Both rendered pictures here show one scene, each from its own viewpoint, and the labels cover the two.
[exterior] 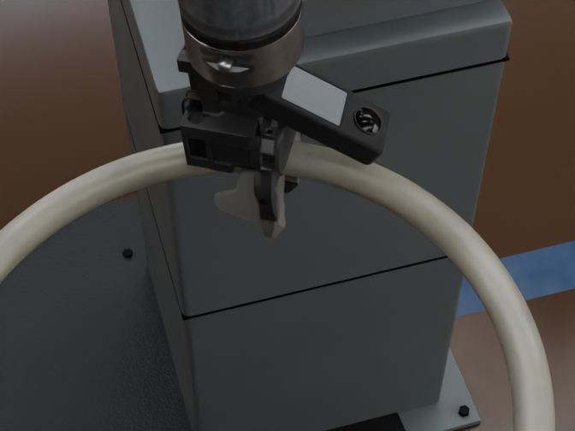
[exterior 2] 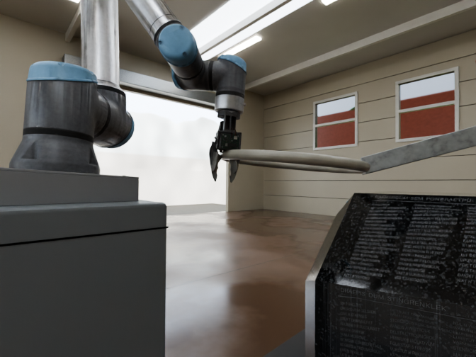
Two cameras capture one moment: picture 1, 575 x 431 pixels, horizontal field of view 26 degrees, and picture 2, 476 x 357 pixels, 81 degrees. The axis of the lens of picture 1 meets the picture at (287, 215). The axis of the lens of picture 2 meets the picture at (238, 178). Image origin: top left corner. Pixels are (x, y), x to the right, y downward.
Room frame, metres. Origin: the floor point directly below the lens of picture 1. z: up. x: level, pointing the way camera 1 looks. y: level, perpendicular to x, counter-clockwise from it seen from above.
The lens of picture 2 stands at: (1.02, 0.82, 0.90)
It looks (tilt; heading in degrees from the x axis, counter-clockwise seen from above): 1 degrees up; 245
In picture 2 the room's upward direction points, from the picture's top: straight up
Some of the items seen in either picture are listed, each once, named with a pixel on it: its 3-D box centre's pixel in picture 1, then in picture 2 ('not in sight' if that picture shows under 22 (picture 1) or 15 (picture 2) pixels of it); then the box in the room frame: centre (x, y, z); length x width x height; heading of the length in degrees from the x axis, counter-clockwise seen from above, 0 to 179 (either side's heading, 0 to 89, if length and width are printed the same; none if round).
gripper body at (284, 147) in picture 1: (242, 99); (227, 132); (0.69, 0.04, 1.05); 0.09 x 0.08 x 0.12; 75
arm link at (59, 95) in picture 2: not in sight; (65, 102); (1.12, -0.02, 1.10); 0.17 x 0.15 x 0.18; 60
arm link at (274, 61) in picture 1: (242, 32); (230, 106); (0.68, 0.03, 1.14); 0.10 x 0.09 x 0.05; 166
